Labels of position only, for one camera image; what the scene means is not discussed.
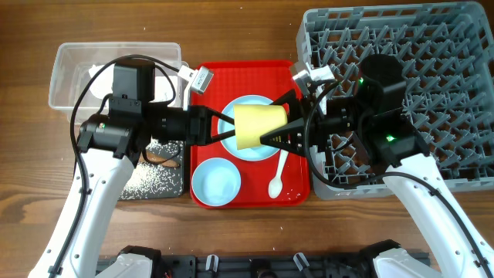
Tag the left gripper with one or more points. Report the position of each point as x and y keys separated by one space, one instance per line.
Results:
x=198 y=133

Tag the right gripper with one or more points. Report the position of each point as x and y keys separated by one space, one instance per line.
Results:
x=297 y=127

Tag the yellow plastic cup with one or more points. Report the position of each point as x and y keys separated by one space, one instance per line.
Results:
x=254 y=120

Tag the light blue plate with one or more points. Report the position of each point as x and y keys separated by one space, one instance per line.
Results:
x=259 y=153

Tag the small light blue bowl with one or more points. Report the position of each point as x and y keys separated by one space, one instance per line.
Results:
x=216 y=182

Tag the white tissue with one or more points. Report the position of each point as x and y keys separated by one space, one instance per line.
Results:
x=103 y=84
x=163 y=91

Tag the white plastic spoon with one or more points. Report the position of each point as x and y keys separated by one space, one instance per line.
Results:
x=276 y=184

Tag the brown carrot-shaped food scrap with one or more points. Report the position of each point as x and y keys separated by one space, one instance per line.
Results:
x=155 y=159

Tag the rice and food leftovers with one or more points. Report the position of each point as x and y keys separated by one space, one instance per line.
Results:
x=154 y=181

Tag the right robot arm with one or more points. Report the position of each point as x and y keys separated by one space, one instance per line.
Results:
x=414 y=178

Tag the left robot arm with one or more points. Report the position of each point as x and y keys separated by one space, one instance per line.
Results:
x=107 y=148

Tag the grey dishwasher rack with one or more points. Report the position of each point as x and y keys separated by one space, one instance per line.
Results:
x=446 y=51

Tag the red plastic tray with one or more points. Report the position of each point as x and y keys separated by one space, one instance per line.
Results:
x=271 y=79

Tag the black plastic tray bin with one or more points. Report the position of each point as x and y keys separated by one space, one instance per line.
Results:
x=162 y=181

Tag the clear plastic bin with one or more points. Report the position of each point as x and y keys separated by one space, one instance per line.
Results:
x=77 y=62

